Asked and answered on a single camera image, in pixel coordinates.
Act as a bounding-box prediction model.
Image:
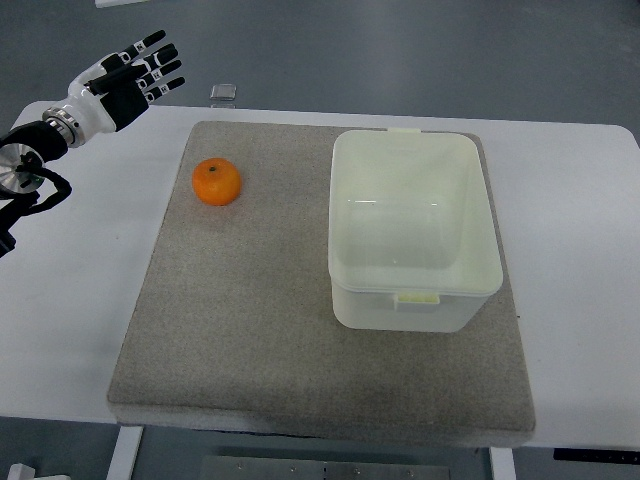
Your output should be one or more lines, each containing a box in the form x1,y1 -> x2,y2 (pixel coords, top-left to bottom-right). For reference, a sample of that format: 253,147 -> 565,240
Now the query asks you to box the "black control panel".
553,448 -> 640,465

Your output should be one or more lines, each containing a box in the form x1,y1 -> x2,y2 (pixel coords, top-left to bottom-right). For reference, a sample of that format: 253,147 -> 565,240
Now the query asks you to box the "white table leg left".
106,426 -> 144,480

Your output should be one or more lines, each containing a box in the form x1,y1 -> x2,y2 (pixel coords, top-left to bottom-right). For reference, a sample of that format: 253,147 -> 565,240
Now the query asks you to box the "white plastic box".
328,129 -> 504,333

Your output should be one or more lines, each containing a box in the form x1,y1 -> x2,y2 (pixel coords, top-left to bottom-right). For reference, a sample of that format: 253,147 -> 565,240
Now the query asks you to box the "white table leg right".
489,447 -> 517,480

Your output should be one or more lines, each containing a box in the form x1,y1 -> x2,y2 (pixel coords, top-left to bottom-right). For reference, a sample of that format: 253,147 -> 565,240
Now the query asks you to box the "white object top edge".
94,0 -> 147,8

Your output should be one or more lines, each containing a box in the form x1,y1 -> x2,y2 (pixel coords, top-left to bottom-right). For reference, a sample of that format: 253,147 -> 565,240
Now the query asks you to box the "grey felt mat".
107,121 -> 536,447

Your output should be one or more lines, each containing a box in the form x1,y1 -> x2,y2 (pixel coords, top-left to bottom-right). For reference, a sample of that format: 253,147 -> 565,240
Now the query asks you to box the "small clear plastic lid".
209,83 -> 237,102

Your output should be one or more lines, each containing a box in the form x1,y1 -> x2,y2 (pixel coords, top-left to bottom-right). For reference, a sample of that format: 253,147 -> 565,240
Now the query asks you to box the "white object floor corner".
7,463 -> 35,480

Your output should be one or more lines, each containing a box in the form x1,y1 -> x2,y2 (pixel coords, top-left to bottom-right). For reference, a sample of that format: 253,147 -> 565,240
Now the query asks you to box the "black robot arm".
1,118 -> 74,255

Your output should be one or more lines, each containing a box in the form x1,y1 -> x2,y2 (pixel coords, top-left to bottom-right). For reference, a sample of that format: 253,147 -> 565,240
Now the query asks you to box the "white table leg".
489,447 -> 517,480
106,426 -> 144,480

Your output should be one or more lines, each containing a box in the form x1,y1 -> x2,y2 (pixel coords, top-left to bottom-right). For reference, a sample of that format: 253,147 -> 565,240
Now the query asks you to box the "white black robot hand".
42,30 -> 185,148

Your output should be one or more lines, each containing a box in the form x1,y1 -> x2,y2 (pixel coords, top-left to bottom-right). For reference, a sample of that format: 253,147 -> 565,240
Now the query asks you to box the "orange fruit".
191,158 -> 242,206

